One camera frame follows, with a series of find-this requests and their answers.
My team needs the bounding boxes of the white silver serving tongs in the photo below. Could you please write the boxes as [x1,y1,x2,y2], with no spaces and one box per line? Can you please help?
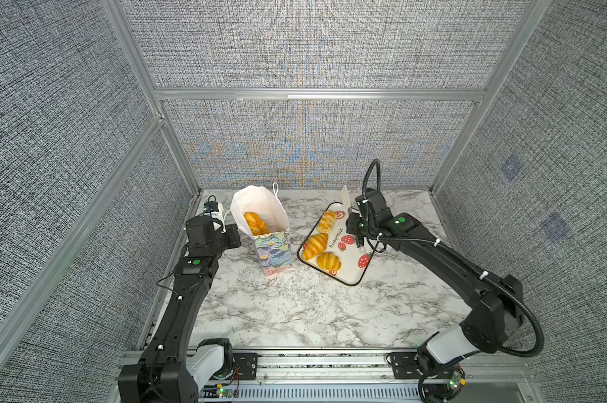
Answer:
[341,186,366,252]

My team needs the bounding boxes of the fake croissant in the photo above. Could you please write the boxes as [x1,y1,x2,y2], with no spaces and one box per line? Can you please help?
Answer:
[316,252,341,272]
[302,233,329,260]
[317,210,336,233]

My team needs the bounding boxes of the long fake bread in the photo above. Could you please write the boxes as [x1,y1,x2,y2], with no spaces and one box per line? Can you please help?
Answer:
[244,212,270,236]

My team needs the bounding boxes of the floral white paper bag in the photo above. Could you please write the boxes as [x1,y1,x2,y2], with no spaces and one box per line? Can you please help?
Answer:
[231,182,293,279]

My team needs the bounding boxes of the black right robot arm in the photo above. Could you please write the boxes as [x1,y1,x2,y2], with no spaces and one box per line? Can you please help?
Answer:
[347,188,524,374]

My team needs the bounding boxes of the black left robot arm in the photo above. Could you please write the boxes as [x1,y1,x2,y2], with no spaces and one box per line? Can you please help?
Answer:
[117,215,241,402]

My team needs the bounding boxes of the white tray black rim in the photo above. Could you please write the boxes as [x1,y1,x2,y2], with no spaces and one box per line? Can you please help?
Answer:
[298,203,374,286]

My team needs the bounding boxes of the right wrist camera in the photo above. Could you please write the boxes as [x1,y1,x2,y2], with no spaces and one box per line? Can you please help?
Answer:
[362,187,387,217]

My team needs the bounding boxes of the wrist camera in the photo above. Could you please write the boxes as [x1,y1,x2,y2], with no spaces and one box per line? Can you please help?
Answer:
[362,187,387,217]
[203,195,225,233]

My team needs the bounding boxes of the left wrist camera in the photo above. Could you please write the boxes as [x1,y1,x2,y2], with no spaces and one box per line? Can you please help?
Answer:
[203,195,225,233]

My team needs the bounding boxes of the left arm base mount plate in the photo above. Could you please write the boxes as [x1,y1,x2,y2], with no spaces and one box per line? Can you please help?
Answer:
[233,353,259,380]

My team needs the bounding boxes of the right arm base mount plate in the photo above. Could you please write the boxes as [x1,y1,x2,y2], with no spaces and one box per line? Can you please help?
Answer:
[386,351,465,380]

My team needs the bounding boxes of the aluminium front rail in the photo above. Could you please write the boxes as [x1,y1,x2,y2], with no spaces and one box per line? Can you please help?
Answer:
[199,347,546,402]

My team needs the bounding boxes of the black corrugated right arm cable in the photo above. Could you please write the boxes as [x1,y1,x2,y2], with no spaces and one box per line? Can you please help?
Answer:
[361,159,545,359]

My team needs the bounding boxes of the aluminium enclosure frame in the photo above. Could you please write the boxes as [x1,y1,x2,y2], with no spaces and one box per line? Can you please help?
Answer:
[0,1,539,371]

